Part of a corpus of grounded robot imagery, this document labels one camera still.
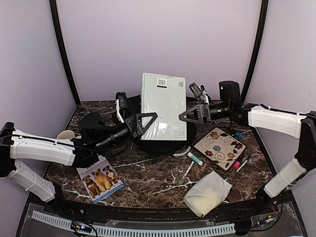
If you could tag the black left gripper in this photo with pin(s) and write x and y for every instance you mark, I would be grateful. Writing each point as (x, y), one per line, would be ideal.
(134, 123)

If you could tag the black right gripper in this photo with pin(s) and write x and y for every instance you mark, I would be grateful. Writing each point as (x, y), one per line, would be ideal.
(199, 114)

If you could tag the black student backpack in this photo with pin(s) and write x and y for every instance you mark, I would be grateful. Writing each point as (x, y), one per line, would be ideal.
(163, 145)

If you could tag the pale green hardcover book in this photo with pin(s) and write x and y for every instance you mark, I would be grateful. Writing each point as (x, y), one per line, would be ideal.
(166, 96)

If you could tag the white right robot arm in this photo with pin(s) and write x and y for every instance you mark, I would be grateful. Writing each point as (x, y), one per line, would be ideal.
(298, 125)

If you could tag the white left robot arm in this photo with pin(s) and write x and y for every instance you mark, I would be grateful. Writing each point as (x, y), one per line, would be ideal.
(96, 138)

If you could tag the blue capped black marker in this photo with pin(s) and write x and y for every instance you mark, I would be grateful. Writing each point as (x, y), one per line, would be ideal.
(234, 132)

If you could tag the white glue stick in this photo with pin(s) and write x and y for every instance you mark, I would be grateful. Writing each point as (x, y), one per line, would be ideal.
(195, 158)

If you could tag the dog picture book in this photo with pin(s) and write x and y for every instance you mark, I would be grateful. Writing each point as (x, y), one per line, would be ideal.
(100, 180)

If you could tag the clear syringe pen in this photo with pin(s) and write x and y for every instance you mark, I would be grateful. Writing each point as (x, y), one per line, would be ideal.
(186, 173)

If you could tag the pink highlighter marker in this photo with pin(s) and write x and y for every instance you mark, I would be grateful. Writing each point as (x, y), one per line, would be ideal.
(237, 164)

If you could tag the white patterned mug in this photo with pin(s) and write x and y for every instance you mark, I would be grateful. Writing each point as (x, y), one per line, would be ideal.
(68, 134)

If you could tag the green capped marker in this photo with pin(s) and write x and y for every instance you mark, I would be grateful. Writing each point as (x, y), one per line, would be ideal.
(238, 170)

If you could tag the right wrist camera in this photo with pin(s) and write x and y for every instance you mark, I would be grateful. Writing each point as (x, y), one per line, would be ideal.
(200, 93)

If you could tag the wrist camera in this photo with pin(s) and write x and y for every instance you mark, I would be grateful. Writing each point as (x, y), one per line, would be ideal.
(200, 93)
(121, 106)

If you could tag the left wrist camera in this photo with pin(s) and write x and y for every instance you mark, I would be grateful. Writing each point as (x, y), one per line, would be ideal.
(121, 106)

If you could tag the black right frame post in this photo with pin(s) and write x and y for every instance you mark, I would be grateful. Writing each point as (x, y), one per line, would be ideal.
(256, 49)

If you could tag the black frame post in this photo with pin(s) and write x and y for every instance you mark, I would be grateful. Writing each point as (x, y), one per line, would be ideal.
(256, 49)
(62, 51)

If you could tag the grey slotted cable duct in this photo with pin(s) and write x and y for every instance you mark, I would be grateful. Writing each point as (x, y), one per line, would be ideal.
(133, 229)

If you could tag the black left frame post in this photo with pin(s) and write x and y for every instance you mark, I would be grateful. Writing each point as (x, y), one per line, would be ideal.
(62, 51)

